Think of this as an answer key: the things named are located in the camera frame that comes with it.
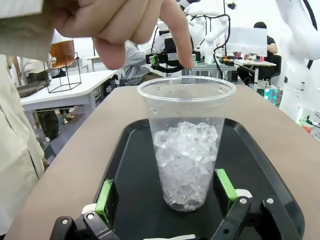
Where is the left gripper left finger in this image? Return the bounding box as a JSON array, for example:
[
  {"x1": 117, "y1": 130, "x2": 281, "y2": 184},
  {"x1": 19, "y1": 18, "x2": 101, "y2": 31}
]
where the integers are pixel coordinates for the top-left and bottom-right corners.
[{"x1": 49, "y1": 178, "x2": 121, "y2": 240}]

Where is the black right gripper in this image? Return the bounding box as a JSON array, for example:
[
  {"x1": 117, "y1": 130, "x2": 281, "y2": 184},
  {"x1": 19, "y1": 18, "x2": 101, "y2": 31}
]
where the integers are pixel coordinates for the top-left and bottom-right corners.
[{"x1": 145, "y1": 37, "x2": 201, "y2": 74}]

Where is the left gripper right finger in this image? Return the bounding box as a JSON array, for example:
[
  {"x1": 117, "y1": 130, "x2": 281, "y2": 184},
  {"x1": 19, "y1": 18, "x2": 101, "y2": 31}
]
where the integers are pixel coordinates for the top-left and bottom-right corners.
[{"x1": 213, "y1": 168, "x2": 301, "y2": 240}]

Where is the person left forearm cream sleeve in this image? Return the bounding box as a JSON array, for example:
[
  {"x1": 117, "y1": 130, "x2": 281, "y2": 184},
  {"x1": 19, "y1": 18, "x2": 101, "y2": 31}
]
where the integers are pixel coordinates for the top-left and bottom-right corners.
[{"x1": 0, "y1": 0, "x2": 56, "y2": 61}]

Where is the short clear iced plastic cup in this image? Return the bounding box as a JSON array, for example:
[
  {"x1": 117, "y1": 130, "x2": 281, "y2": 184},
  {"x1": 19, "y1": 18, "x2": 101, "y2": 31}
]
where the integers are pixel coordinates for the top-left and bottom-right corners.
[{"x1": 136, "y1": 76, "x2": 237, "y2": 213}]

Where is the person left hand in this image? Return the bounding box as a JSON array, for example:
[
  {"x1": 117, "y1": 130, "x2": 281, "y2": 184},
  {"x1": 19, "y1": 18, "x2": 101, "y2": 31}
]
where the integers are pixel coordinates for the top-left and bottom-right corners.
[{"x1": 41, "y1": 0, "x2": 195, "y2": 71}]

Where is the seated person grey shirt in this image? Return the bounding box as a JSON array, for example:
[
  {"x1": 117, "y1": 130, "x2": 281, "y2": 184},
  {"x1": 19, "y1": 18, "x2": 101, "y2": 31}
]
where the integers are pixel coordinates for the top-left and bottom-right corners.
[{"x1": 121, "y1": 39, "x2": 156, "y2": 86}]

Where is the black plastic serving tray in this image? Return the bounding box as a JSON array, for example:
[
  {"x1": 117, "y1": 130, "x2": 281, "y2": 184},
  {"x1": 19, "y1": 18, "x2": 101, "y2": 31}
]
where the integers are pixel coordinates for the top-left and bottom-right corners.
[{"x1": 93, "y1": 117, "x2": 307, "y2": 240}]

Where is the white side table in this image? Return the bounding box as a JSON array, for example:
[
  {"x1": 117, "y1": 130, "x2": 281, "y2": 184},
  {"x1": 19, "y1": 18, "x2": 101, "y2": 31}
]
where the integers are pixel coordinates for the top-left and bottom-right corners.
[{"x1": 19, "y1": 69, "x2": 119, "y2": 126}]

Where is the white monitor back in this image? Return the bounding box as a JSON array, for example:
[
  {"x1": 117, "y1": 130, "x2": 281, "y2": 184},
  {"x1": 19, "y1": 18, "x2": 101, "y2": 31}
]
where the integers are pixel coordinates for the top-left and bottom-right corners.
[{"x1": 225, "y1": 26, "x2": 268, "y2": 57}]

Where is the bystander in patterned trousers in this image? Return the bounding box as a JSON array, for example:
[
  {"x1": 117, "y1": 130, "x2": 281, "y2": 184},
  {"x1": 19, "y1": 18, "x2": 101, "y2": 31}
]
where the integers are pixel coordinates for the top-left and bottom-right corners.
[{"x1": 9, "y1": 55, "x2": 61, "y2": 141}]

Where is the glass tea dispenser jar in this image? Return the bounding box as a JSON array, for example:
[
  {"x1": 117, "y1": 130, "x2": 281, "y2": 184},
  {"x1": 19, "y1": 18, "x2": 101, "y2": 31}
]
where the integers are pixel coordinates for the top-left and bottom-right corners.
[{"x1": 48, "y1": 39, "x2": 76, "y2": 70}]

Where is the person torso cream shirt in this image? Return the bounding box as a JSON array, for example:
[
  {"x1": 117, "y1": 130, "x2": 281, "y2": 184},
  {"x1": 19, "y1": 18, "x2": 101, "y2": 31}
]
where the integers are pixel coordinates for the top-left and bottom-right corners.
[{"x1": 0, "y1": 53, "x2": 47, "y2": 227}]

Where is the black office chair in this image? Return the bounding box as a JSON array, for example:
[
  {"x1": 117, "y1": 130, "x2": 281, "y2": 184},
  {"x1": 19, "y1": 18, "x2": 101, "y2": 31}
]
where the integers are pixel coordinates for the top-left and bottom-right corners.
[{"x1": 256, "y1": 54, "x2": 283, "y2": 89}]

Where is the seated person black shirt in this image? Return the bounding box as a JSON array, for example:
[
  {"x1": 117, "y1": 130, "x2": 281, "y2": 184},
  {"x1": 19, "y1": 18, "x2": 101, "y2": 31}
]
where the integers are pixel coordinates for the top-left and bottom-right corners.
[{"x1": 236, "y1": 21, "x2": 279, "y2": 87}]

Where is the black tray under dispenser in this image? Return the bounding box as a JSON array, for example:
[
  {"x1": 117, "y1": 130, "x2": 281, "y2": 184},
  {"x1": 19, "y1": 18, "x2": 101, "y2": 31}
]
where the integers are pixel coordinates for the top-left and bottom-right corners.
[{"x1": 14, "y1": 78, "x2": 53, "y2": 99}]

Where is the black wire dispenser stand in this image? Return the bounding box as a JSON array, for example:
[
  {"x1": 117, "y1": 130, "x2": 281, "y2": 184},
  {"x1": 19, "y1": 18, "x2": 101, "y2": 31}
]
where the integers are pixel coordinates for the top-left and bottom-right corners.
[{"x1": 43, "y1": 51, "x2": 83, "y2": 94}]

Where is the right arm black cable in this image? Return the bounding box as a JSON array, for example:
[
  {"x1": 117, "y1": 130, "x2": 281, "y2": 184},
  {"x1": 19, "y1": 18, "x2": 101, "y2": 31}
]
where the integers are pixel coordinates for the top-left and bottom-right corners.
[{"x1": 301, "y1": 0, "x2": 320, "y2": 72}]

